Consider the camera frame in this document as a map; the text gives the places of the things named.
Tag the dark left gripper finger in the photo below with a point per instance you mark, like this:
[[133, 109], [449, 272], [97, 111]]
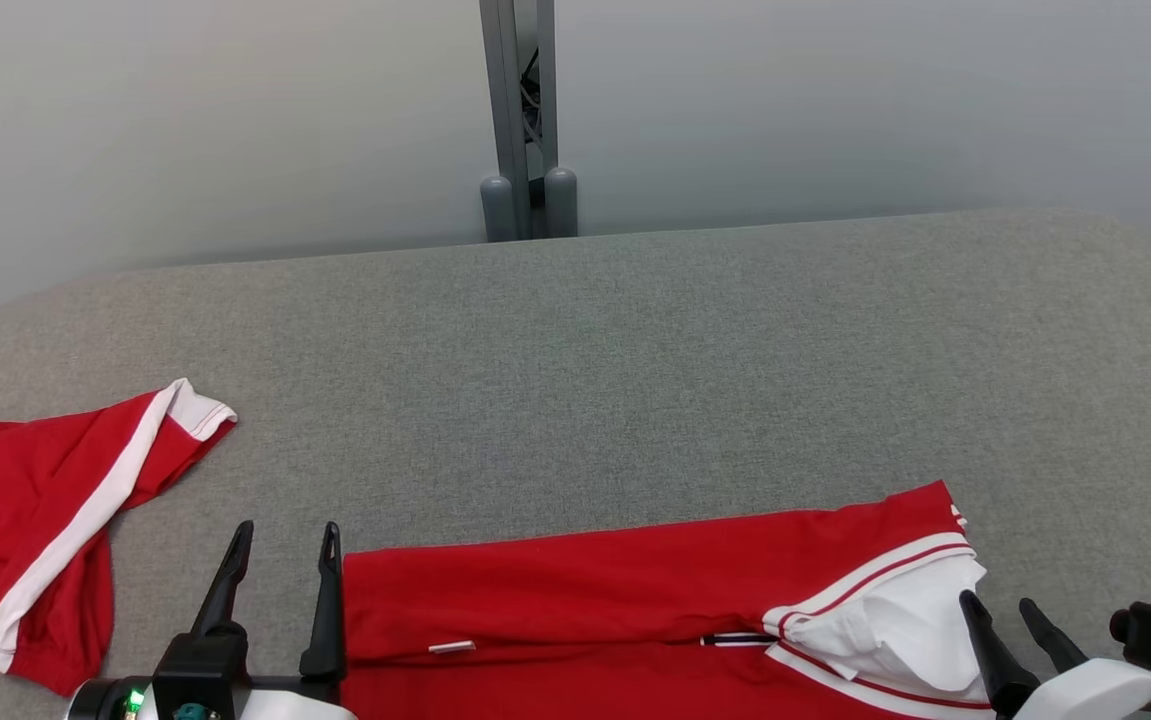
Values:
[[227, 590], [328, 620]]

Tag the grey metal partition post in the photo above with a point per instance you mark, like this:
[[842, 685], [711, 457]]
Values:
[[510, 100]]

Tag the teal left camera connector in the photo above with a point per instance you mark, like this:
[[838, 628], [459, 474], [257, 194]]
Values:
[[190, 712]]

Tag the red shorts with white stripe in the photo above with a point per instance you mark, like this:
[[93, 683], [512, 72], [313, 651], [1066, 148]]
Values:
[[15, 500]]

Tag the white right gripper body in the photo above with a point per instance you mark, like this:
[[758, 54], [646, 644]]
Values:
[[1095, 695]]

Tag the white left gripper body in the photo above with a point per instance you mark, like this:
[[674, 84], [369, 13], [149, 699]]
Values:
[[295, 703]]

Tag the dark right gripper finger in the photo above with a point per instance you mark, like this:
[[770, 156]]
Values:
[[1000, 665], [1057, 645]]

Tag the red Bulls 23 jersey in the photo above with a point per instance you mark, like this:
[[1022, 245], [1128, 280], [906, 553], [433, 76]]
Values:
[[585, 600]]

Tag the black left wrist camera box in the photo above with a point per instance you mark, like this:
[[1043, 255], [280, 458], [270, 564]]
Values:
[[200, 665]]

